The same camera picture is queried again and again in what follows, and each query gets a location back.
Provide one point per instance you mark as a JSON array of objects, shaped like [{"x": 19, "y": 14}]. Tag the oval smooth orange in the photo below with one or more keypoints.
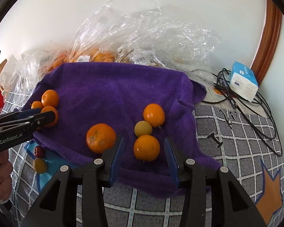
[{"x": 51, "y": 116}]

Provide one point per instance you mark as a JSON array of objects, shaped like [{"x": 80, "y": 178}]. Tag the blue white tissue pack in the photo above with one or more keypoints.
[{"x": 243, "y": 81}]

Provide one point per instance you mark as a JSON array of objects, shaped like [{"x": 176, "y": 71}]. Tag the large textured mandarin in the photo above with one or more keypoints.
[{"x": 50, "y": 98}]

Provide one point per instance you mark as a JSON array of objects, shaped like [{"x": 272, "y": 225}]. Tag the person's left hand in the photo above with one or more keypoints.
[{"x": 6, "y": 169}]

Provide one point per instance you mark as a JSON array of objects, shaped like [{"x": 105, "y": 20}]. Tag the medium orange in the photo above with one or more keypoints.
[{"x": 146, "y": 148}]

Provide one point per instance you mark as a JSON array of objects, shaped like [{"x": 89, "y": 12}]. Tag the round orange with stem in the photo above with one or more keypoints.
[{"x": 37, "y": 104}]

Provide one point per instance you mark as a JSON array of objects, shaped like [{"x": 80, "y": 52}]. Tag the purple towel tray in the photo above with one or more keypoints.
[{"x": 116, "y": 94}]

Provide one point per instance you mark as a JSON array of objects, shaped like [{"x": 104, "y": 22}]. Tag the grey checked tablecloth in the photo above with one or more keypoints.
[{"x": 247, "y": 144}]

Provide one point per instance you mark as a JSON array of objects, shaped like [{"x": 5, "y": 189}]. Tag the large clear plastic bag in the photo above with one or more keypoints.
[{"x": 146, "y": 36}]

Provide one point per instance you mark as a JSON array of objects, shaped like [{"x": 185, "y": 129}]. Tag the clear bag left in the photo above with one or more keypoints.
[{"x": 28, "y": 72}]

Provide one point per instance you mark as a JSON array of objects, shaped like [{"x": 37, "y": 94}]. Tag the white plastic bag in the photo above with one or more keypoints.
[{"x": 8, "y": 74}]

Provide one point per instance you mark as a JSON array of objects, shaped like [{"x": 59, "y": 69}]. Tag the brown door frame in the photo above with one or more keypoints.
[{"x": 268, "y": 42}]

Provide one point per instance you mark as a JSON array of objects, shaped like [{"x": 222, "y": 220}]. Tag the small red fruit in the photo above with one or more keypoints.
[{"x": 39, "y": 152}]

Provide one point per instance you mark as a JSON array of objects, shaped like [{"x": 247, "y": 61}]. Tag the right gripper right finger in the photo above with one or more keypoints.
[{"x": 231, "y": 205}]

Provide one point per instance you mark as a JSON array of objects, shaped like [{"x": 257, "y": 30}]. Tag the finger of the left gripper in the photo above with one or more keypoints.
[
  {"x": 11, "y": 116},
  {"x": 34, "y": 121}
]

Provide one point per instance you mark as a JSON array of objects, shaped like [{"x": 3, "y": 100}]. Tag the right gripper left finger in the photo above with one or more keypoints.
[{"x": 55, "y": 205}]

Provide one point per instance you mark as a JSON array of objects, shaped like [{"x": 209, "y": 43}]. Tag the yellow-green small fruit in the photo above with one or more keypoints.
[{"x": 142, "y": 128}]

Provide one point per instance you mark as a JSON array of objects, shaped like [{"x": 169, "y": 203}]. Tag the large round orange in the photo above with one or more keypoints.
[{"x": 100, "y": 137}]

